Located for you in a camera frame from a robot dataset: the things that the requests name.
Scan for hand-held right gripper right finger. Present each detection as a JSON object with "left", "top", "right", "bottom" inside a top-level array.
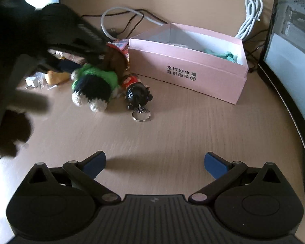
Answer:
[{"left": 189, "top": 152, "right": 282, "bottom": 204}]

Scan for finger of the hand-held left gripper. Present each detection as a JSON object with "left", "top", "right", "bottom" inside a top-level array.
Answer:
[
  {"left": 76, "top": 39, "right": 113, "bottom": 65},
  {"left": 37, "top": 47, "right": 78, "bottom": 74}
]

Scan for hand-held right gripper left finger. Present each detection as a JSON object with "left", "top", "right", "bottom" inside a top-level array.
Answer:
[{"left": 28, "top": 151, "right": 120, "bottom": 204}]

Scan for orange plush toy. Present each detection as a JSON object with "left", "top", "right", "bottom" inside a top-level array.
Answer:
[{"left": 45, "top": 70, "right": 72, "bottom": 85}]

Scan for colourful snack packet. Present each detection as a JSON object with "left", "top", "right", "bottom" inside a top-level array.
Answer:
[{"left": 107, "top": 39, "right": 129, "bottom": 56}]

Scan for plush dog green sweater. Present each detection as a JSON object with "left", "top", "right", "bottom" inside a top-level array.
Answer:
[{"left": 71, "top": 48, "right": 129, "bottom": 113}]

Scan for black-haired doll keychain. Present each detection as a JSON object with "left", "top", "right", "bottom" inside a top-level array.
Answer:
[{"left": 120, "top": 73, "right": 153, "bottom": 122}]

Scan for pink cardboard box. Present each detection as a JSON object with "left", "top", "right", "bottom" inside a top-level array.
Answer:
[{"left": 128, "top": 23, "right": 249, "bottom": 105}]

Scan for person's left hand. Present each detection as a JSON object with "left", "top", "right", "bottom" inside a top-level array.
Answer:
[{"left": 0, "top": 90, "right": 51, "bottom": 159}]

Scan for beige snack packet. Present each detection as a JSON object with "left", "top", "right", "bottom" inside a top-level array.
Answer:
[{"left": 61, "top": 52, "right": 88, "bottom": 65}]

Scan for clear plastic piece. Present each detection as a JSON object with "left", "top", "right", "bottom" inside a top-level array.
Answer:
[{"left": 36, "top": 72, "right": 58, "bottom": 91}]

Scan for teal plastic clip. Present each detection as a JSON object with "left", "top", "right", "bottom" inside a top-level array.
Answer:
[{"left": 204, "top": 48, "right": 240, "bottom": 64}]

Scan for computer monitor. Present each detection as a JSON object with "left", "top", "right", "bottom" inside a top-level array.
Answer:
[{"left": 258, "top": 0, "right": 305, "bottom": 210}]

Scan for thin black cable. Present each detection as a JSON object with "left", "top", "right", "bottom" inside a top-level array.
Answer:
[{"left": 81, "top": 9, "right": 146, "bottom": 36}]

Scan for thick white cable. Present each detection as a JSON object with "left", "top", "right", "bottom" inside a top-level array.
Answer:
[{"left": 101, "top": 7, "right": 168, "bottom": 38}]

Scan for black monitor cables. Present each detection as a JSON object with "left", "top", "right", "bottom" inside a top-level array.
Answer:
[{"left": 242, "top": 29, "right": 269, "bottom": 72}]

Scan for coiled white cable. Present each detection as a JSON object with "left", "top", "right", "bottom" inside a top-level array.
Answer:
[{"left": 235, "top": 0, "right": 264, "bottom": 40}]

